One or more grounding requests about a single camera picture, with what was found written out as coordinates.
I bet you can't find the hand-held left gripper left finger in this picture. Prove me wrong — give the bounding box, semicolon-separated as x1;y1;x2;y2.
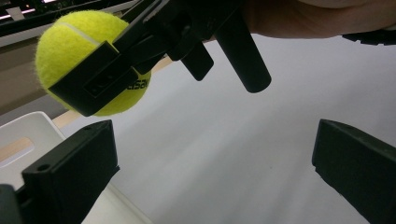
21;119;121;224

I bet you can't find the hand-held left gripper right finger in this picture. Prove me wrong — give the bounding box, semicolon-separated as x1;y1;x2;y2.
311;119;396;224

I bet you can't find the yellow tennis ball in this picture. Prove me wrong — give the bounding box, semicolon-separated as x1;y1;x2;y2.
35;9;153;118

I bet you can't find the white plastic bin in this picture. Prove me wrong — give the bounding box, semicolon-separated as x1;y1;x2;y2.
0;111;153;224

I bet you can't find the white board sheet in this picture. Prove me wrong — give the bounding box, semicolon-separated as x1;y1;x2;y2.
52;33;396;224

